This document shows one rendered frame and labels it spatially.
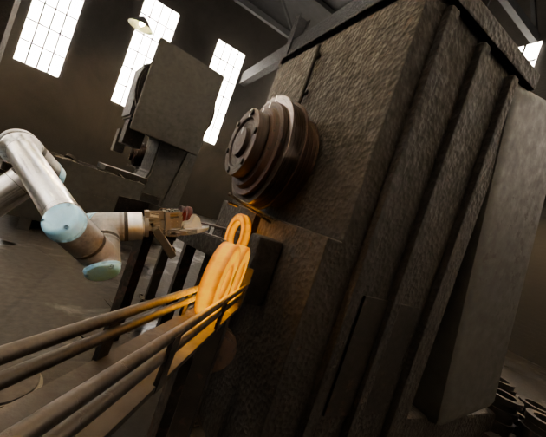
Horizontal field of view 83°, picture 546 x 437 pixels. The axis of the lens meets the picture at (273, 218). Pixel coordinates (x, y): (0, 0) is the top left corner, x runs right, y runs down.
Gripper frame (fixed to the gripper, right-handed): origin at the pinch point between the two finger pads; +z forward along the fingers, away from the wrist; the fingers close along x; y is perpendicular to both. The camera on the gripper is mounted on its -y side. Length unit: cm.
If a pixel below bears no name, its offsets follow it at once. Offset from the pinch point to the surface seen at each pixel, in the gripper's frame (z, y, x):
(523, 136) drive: 122, 42, -35
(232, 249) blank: -8, 8, -51
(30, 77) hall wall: -235, 222, 1012
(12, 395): -41, -10, -55
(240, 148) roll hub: 15.3, 29.5, 9.0
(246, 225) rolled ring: 18.1, -0.3, 5.9
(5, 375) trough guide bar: -34, 9, -81
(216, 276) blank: -12, 4, -54
